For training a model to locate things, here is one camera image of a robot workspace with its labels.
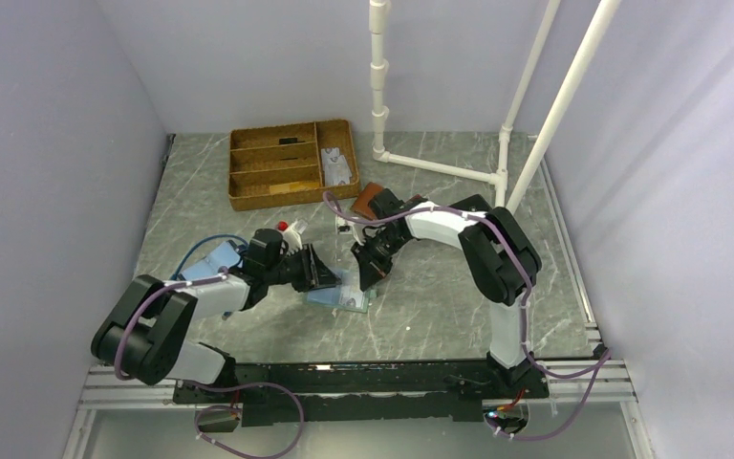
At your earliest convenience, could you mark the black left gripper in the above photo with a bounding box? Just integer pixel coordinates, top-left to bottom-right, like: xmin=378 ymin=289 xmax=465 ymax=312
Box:
xmin=265 ymin=243 xmax=341 ymax=293

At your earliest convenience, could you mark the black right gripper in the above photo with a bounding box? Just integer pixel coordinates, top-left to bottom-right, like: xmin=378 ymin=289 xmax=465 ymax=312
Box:
xmin=351 ymin=229 xmax=409 ymax=292

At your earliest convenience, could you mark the green card holder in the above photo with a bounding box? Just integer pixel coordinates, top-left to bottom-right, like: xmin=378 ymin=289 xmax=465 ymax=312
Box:
xmin=306 ymin=270 xmax=378 ymax=311

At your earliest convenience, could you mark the orange credit card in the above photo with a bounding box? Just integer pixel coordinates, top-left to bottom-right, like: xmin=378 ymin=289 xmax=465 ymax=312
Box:
xmin=288 ymin=181 xmax=321 ymax=192

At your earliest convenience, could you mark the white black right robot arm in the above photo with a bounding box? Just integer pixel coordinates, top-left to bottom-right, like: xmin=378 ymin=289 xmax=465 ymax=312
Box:
xmin=351 ymin=187 xmax=542 ymax=397

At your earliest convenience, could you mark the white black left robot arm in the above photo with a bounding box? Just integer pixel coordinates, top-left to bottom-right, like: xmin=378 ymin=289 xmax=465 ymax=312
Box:
xmin=90 ymin=229 xmax=341 ymax=402

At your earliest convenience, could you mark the brown leather card holder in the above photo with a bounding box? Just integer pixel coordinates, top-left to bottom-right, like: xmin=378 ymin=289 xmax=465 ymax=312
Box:
xmin=350 ymin=182 xmax=384 ymax=221

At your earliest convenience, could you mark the light blue card holder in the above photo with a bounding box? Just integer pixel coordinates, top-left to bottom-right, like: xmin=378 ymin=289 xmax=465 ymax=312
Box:
xmin=177 ymin=243 xmax=248 ymax=318

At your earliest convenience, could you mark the dark blue card holder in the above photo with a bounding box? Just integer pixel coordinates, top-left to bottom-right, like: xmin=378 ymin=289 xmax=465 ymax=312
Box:
xmin=451 ymin=194 xmax=492 ymax=212

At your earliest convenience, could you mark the woven wicker tray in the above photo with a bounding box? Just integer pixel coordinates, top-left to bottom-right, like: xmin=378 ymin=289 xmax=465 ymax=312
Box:
xmin=227 ymin=119 xmax=361 ymax=211

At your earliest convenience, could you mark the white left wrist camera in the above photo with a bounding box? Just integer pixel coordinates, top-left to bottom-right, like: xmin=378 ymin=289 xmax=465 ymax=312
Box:
xmin=276 ymin=219 xmax=308 ymax=252

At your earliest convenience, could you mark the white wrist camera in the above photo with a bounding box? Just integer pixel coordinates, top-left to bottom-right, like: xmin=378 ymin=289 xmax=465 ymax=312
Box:
xmin=335 ymin=215 xmax=355 ymax=235
xmin=276 ymin=219 xmax=308 ymax=252

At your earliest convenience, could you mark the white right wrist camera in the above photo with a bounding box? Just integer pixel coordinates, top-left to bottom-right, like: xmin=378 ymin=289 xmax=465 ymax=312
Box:
xmin=335 ymin=215 xmax=355 ymax=235

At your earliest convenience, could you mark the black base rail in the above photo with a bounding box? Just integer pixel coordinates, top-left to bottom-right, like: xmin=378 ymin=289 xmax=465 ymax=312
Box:
xmin=173 ymin=357 xmax=550 ymax=426

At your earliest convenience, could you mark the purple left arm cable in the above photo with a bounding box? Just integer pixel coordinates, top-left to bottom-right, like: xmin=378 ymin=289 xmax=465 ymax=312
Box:
xmin=113 ymin=269 xmax=306 ymax=459

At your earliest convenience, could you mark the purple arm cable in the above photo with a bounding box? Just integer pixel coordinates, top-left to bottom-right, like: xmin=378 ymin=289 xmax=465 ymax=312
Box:
xmin=322 ymin=190 xmax=614 ymax=443
xmin=113 ymin=269 xmax=306 ymax=459

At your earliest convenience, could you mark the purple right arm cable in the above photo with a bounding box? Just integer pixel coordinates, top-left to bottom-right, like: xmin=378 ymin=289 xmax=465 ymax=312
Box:
xmin=322 ymin=190 xmax=614 ymax=443

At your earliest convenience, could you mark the white pvc pipe frame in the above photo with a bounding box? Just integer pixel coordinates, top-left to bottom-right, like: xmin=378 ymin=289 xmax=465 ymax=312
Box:
xmin=369 ymin=1 xmax=619 ymax=208

